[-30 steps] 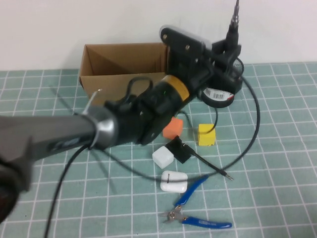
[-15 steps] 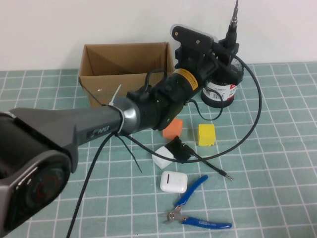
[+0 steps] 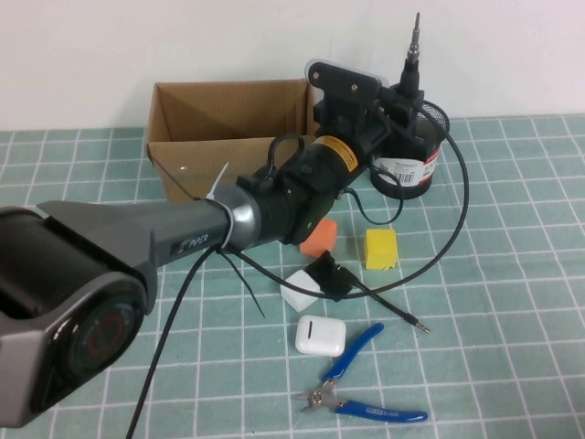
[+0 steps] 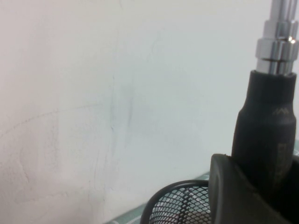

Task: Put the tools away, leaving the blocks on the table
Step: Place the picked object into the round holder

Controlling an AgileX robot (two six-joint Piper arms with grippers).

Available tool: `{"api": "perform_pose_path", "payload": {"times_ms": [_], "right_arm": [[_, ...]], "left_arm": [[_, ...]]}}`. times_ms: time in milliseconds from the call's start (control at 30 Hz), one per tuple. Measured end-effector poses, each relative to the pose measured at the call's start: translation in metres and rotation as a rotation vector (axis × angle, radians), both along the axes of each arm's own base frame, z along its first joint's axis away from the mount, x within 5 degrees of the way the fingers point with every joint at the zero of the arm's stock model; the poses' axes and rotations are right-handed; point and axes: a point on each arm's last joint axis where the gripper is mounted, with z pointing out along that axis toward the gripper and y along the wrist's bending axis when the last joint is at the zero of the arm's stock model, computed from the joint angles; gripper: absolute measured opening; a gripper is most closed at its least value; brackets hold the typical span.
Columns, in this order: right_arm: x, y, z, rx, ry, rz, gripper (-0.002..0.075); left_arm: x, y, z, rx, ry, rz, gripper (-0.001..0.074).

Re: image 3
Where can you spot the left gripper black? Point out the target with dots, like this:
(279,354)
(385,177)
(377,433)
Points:
(352,121)

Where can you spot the black L-shaped bracket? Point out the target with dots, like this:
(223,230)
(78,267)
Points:
(331,276)

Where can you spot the thin black flexible shaft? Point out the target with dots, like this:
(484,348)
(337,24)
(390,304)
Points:
(393,308)

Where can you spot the white cube block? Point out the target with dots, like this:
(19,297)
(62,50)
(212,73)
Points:
(299,292)

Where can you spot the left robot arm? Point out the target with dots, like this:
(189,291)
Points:
(114,228)

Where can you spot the black mesh pen holder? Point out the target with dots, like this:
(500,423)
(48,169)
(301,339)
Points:
(411,178)

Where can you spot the yellow foam block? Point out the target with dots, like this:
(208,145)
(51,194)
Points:
(381,249)

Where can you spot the orange foam block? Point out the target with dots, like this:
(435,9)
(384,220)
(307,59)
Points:
(322,238)

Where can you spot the white zip tie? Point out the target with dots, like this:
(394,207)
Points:
(218,183)

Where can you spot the brown cardboard box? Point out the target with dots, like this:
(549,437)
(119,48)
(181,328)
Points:
(205,114)

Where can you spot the green grid tablecloth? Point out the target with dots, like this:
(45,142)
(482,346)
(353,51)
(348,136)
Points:
(503,297)

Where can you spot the white earbuds case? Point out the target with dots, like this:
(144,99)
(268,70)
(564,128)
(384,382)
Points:
(320,336)

